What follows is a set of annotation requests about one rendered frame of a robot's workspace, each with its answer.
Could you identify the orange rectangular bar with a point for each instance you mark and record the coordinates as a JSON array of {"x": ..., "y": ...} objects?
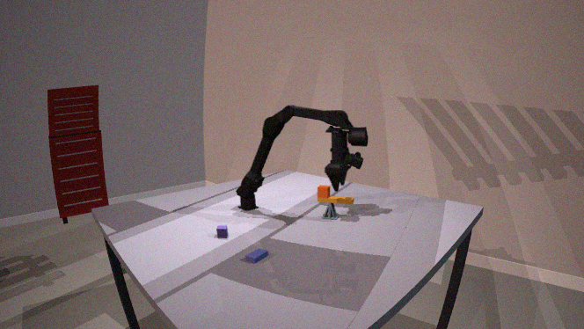
[{"x": 324, "y": 196}]

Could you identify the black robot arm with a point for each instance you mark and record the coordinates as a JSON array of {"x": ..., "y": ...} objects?
[{"x": 274, "y": 125}]

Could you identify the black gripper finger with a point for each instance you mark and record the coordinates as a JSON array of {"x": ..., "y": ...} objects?
[
  {"x": 343, "y": 177},
  {"x": 334, "y": 179}
]

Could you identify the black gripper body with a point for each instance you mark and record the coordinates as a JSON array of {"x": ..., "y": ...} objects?
[{"x": 337, "y": 165}]

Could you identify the small purple cube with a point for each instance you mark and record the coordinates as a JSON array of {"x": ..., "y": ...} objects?
[{"x": 222, "y": 231}]

